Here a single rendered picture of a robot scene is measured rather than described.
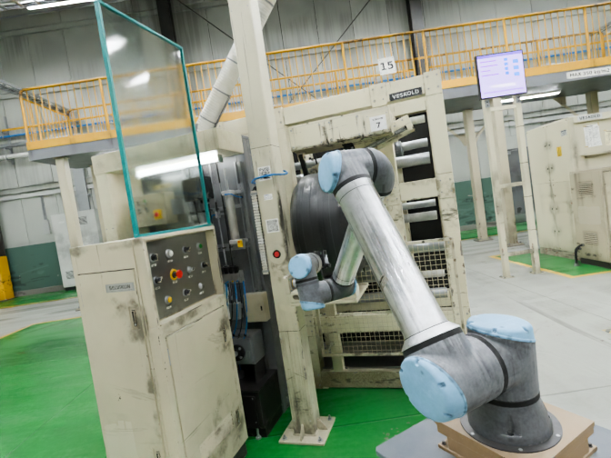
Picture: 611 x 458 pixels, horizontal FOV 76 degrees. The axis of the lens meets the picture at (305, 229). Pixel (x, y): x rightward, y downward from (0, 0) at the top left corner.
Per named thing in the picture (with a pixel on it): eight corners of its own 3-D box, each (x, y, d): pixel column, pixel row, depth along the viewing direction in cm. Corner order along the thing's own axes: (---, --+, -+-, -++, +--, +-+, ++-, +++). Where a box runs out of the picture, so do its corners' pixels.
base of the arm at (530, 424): (571, 428, 93) (567, 389, 92) (513, 458, 86) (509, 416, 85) (504, 393, 111) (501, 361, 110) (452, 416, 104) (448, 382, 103)
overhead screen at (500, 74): (480, 99, 492) (475, 55, 489) (478, 100, 497) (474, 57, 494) (527, 93, 492) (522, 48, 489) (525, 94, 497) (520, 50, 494)
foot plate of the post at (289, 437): (278, 443, 218) (277, 436, 218) (295, 417, 244) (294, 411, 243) (324, 446, 210) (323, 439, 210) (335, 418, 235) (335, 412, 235)
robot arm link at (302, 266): (290, 283, 147) (284, 257, 148) (301, 279, 159) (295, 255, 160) (313, 277, 144) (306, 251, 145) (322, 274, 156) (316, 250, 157)
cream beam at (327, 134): (290, 152, 234) (286, 127, 233) (303, 155, 257) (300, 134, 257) (392, 132, 214) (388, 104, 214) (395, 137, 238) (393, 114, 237)
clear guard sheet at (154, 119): (134, 238, 157) (93, -1, 152) (208, 225, 209) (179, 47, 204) (137, 237, 157) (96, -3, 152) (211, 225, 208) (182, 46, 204)
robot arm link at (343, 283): (391, 137, 122) (342, 281, 165) (358, 140, 117) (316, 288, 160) (414, 156, 115) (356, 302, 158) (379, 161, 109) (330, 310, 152)
